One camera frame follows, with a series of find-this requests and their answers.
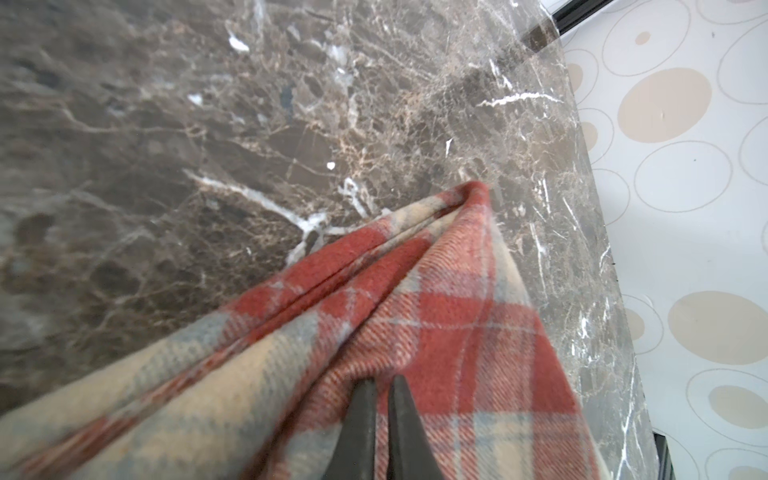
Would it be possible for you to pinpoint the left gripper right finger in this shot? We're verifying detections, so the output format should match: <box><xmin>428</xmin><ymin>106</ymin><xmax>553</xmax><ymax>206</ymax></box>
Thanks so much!
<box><xmin>387</xmin><ymin>375</ymin><xmax>444</xmax><ymax>480</ymax></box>

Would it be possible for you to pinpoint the red plaid skirt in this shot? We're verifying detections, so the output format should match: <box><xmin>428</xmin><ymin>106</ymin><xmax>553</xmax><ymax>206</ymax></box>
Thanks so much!
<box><xmin>1</xmin><ymin>182</ymin><xmax>609</xmax><ymax>479</ymax></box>

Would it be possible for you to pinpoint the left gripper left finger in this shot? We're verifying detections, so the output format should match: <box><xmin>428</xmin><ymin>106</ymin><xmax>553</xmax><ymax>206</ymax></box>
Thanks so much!
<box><xmin>322</xmin><ymin>378</ymin><xmax>377</xmax><ymax>480</ymax></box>

